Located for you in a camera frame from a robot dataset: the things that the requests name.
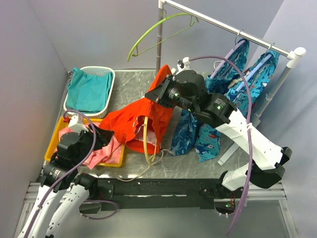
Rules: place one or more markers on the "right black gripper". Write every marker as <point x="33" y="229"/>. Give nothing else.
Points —
<point x="155" y="94"/>

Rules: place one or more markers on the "teal folded shorts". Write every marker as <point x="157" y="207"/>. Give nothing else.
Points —
<point x="86" y="91"/>

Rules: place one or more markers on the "green hanger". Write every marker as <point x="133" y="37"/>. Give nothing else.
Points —
<point x="134" y="51"/>

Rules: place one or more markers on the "turquoise shark shorts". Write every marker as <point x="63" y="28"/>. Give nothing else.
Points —
<point x="256" y="84"/>

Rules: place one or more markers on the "yellow hanger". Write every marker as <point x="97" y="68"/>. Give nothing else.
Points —
<point x="146" y="143"/>

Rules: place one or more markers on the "white perforated basket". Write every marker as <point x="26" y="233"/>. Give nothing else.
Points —
<point x="109" y="99"/>

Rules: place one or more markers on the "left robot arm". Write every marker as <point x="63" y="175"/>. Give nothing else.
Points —
<point x="62" y="189"/>

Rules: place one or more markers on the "silver clothes rack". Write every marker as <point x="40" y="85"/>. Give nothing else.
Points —
<point x="280" y="20"/>

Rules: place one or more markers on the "light blue hanger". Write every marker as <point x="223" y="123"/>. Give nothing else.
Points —
<point x="257" y="67"/>

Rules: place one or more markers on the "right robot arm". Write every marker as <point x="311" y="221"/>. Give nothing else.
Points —
<point x="187" y="90"/>

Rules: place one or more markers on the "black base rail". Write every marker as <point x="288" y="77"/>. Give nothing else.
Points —
<point x="147" y="193"/>

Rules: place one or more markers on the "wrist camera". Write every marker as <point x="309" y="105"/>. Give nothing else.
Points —
<point x="76" y="124"/>
<point x="183" y="65"/>

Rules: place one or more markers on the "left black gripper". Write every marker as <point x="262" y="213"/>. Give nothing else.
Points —
<point x="102" y="138"/>

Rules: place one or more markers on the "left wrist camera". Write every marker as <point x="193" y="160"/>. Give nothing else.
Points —
<point x="76" y="124"/>

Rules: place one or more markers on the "purple hanger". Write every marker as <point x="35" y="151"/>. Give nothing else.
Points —
<point x="219" y="63"/>

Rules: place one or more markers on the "yellow plastic tray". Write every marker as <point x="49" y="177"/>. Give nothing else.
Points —
<point x="54" y="148"/>

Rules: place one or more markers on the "dark blue shark shorts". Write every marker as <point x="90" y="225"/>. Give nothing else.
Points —
<point x="190" y="133"/>

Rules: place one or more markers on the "pink patterned shorts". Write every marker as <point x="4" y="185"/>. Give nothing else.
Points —
<point x="74" y="147"/>

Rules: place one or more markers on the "orange shorts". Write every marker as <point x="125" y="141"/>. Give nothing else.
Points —
<point x="127" y="125"/>

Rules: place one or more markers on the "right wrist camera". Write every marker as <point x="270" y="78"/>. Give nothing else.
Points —
<point x="183" y="65"/>

